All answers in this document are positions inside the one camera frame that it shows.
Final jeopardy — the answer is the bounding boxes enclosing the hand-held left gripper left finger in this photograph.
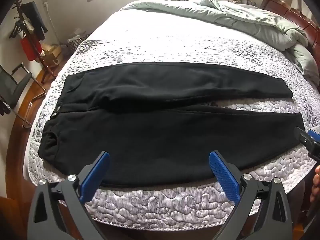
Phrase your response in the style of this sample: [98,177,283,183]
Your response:
[26,151,110,240]

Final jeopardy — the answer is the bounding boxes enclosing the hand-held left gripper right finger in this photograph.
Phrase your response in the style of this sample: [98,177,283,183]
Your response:
[209,150,293,240]

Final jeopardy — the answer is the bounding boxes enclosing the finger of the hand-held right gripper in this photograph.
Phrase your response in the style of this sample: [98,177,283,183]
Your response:
[294,127,320,161]
[308,129,320,143]

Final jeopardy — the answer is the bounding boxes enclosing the black pants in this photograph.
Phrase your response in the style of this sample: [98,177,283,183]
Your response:
[39,61,309,188]

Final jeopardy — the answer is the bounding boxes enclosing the person's right hand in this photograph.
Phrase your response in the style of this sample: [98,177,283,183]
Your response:
[309,165,320,204]

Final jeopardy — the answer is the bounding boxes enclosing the dark cloth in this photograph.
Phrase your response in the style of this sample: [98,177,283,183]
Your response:
[0,95,11,117]

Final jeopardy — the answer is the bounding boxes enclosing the black mesh office chair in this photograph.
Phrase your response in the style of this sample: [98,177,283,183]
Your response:
[0,62,47,128]

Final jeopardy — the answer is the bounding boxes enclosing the wooden coat rack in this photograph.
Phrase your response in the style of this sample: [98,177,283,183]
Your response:
[9,0,57,78]

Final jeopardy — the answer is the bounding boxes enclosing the dark wooden headboard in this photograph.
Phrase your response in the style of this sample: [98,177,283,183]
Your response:
[260,0,320,55]

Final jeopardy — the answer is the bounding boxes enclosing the cardboard box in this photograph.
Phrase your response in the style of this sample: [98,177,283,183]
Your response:
[40,44,63,67]

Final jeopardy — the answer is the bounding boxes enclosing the dark woven basket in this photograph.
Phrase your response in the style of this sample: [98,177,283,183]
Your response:
[67,35,88,55]

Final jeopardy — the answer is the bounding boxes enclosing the bed with grey quilted cover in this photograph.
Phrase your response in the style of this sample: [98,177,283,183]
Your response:
[22,0,320,229]

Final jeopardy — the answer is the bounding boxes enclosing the red bag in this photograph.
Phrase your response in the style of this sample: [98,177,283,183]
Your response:
[20,37,42,62]

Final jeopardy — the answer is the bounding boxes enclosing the pale green duvet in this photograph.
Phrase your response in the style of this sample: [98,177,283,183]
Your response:
[119,0,320,85]

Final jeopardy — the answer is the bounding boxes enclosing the black clothes hangers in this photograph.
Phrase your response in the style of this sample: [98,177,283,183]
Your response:
[9,20,26,39]

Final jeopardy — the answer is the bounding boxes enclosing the black coat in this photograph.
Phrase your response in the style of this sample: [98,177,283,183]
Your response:
[24,1,48,40]

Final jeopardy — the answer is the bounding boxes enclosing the white wall cable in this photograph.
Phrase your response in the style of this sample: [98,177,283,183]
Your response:
[44,2,61,46]

